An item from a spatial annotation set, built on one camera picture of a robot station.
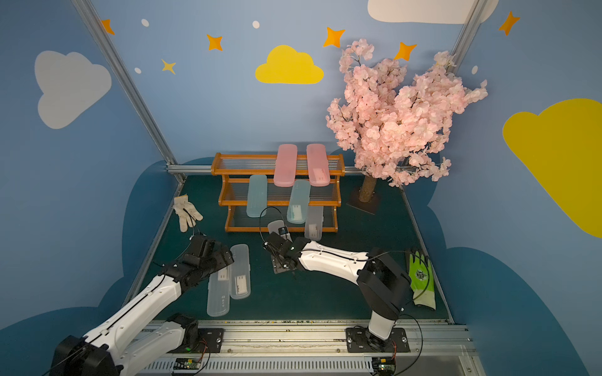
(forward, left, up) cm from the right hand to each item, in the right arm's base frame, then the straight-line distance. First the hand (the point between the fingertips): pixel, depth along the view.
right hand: (288, 257), depth 87 cm
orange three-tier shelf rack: (+22, +20, +23) cm, 38 cm away
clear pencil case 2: (-5, +19, -5) cm, 20 cm away
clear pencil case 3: (+13, +7, +1) cm, 15 cm away
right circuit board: (-31, -34, -9) cm, 47 cm away
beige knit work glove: (+24, +52, -8) cm, 58 cm away
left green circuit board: (-34, +28, -7) cm, 45 cm away
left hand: (-2, +24, +2) cm, 24 cm away
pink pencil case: (+25, +2, +24) cm, 34 cm away
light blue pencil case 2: (+16, -3, +11) cm, 20 cm away
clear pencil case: (-11, +25, -6) cm, 28 cm away
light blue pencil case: (+21, +14, +10) cm, 27 cm away
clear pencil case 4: (+18, -9, -4) cm, 21 cm away
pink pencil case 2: (+28, -10, +22) cm, 37 cm away
